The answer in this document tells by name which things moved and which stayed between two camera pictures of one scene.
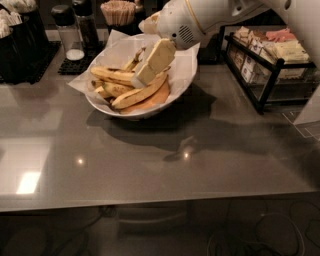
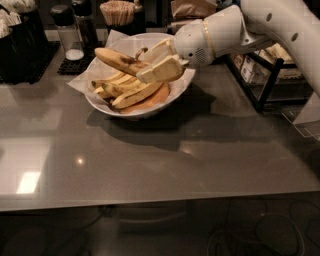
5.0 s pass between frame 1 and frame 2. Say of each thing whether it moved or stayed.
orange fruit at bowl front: stayed
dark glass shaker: stayed
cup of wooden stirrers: stayed
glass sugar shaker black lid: stayed
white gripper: moved
